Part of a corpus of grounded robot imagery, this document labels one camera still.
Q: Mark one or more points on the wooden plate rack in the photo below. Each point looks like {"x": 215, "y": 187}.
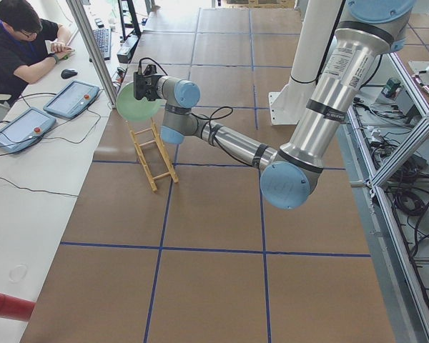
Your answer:
{"x": 152, "y": 154}

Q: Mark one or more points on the light green ceramic plate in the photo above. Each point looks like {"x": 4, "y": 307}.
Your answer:
{"x": 132, "y": 109}

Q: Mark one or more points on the red cylinder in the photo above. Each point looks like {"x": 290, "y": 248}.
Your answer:
{"x": 15, "y": 308}

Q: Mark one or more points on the black computer mouse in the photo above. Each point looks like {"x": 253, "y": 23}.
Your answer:
{"x": 68, "y": 73}

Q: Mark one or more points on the aluminium frame rail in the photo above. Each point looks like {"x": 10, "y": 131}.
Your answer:
{"x": 385, "y": 143}

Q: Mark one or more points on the teach pendant tablet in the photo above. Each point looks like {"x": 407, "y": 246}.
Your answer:
{"x": 72, "y": 100}
{"x": 25, "y": 130}

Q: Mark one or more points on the far teach pendant tablet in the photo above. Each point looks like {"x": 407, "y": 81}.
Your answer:
{"x": 72, "y": 100}

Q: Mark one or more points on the brown paper table cover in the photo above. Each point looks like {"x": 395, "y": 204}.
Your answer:
{"x": 208, "y": 259}

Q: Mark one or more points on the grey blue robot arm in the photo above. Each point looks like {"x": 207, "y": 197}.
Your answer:
{"x": 338, "y": 45}

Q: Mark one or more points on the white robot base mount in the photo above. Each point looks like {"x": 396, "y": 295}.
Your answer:
{"x": 282, "y": 110}

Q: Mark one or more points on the person in black shirt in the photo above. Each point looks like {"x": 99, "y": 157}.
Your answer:
{"x": 30, "y": 47}

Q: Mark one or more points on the near teach pendant tablet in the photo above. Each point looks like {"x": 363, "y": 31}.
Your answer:
{"x": 25, "y": 130}

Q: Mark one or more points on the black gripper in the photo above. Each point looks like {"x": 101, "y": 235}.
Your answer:
{"x": 151, "y": 89}

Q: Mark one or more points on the black keyboard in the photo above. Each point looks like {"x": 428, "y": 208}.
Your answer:
{"x": 102, "y": 38}

